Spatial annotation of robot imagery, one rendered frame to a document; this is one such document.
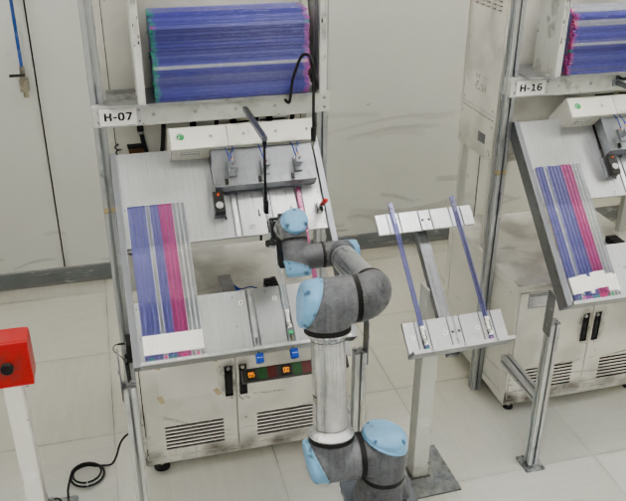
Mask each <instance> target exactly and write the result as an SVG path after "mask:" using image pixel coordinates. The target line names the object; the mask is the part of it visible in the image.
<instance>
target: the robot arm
mask: <svg viewBox="0 0 626 501"><path fill-rule="evenodd" d="M268 221H269V225H268ZM266 222H267V228H268V240H267V241H265V246H266V247H267V248H271V249H274V248H275V246H276V252H277V264H278V266H279V267H280V268H285V272H286V275H287V276H288V277H303V276H308V275H310V274H311V270H312V268H321V267H330V266H334V267H335V268H336V269H337V270H338V272H339V273H340V274H341V275H337V276H327V277H320V276H319V277H316V278H311V279H305V280H303V281H302V282H301V283H300V285H299V287H298V290H297V295H296V321H297V324H298V326H299V327H300V328H302V329H304V334H305V335H306V336H307V337H308V338H310V344H311V367H312V390H313V413H314V425H313V426H312V427H311V428H310V429H309V432H308V436H309V438H305V439H303V440H302V448H303V453H304V457H305V462H306V465H307V469H308V472H309V475H310V478H311V480H312V481H313V482H314V483H315V484H327V483H328V484H331V483H334V482H341V481H347V480H353V479H358V480H357V482H356V484H355V487H354V494H353V499H354V501H409V499H410V493H409V489H408V486H407V483H406V480H405V477H404V476H405V463H406V453H407V438H406V434H405V432H404V431H403V429H402V428H401V427H400V426H399V425H397V424H396V423H393V422H392V421H389V420H386V419H372V420H369V421H368V422H367V423H365V424H364V426H363V428H362V431H356V432H354V429H353V428H352V427H351V426H350V425H349V424H348V402H347V371H346V340H345V338H346V337H347V336H348V335H349V334H350V333H351V330H352V328H351V323H352V322H360V321H366V320H370V319H372V318H374V317H376V316H378V315H379V314H380V313H382V312H383V311H384V310H385V309H386V307H387V306H388V304H389V302H390V300H391V282H390V280H389V278H388V277H387V276H386V275H385V274H384V273H383V272H382V271H381V270H379V269H378V268H375V267H371V266H370V265H369V264H368V263H367V262H366V261H365V260H364V259H363V258H362V257H361V251H360V246H359V243H358V242H357V241H356V240H347V239H343V240H339V241H328V242H319V243H308V240H307V233H306V228H307V225H308V218H307V215H306V214H305V212H303V211H302V210H300V209H298V208H292V209H289V210H287V211H285V212H284V213H283V214H277V217H275V218H269V219H268V220H267V221H266Z"/></svg>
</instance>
